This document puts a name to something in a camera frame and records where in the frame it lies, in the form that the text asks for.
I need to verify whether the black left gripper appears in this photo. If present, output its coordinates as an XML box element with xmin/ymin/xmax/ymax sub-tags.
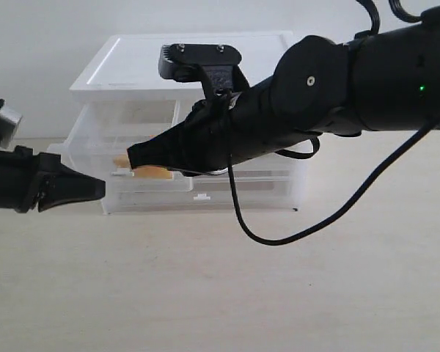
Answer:
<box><xmin>7</xmin><ymin>145</ymin><xmax>106</xmax><ymax>213</ymax></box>

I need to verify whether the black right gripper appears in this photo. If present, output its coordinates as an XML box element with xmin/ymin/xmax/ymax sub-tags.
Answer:
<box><xmin>127</xmin><ymin>98</ymin><xmax>242</xmax><ymax>175</ymax></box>

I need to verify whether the yellow cheese wedge sponge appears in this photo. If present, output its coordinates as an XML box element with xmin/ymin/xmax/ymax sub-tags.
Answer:
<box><xmin>112</xmin><ymin>154</ymin><xmax>173</xmax><ymax>180</ymax></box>

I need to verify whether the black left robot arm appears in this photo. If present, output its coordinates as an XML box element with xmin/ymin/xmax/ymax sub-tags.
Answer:
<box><xmin>0</xmin><ymin>146</ymin><xmax>106</xmax><ymax>213</ymax></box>

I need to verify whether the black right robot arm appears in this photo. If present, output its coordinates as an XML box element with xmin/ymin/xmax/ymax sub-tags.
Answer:
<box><xmin>128</xmin><ymin>5</ymin><xmax>440</xmax><ymax>176</ymax></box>

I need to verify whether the middle wide clear drawer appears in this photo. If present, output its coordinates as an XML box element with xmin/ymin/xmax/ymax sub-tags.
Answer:
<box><xmin>190</xmin><ymin>161</ymin><xmax>309</xmax><ymax>181</ymax></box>

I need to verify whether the wide clear drawer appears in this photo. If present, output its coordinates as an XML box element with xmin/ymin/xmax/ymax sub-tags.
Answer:
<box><xmin>190</xmin><ymin>161</ymin><xmax>309</xmax><ymax>181</ymax></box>
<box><xmin>101</xmin><ymin>175</ymin><xmax>303</xmax><ymax>214</ymax></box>

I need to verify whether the white plastic drawer cabinet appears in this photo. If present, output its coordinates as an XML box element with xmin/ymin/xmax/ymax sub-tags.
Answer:
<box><xmin>47</xmin><ymin>30</ymin><xmax>312</xmax><ymax>215</ymax></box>

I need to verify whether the bottom wide clear drawer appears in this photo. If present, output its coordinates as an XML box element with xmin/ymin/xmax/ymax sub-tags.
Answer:
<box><xmin>101</xmin><ymin>175</ymin><xmax>303</xmax><ymax>214</ymax></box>

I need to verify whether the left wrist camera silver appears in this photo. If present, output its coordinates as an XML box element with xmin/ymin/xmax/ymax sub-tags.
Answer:
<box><xmin>0</xmin><ymin>98</ymin><xmax>23</xmax><ymax>148</ymax></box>

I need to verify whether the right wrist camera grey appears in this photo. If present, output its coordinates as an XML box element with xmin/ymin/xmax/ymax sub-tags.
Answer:
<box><xmin>158</xmin><ymin>43</ymin><xmax>250</xmax><ymax>100</ymax></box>

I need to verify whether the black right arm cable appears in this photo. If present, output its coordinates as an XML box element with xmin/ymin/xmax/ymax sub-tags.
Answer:
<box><xmin>219</xmin><ymin>0</ymin><xmax>440</xmax><ymax>247</ymax></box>

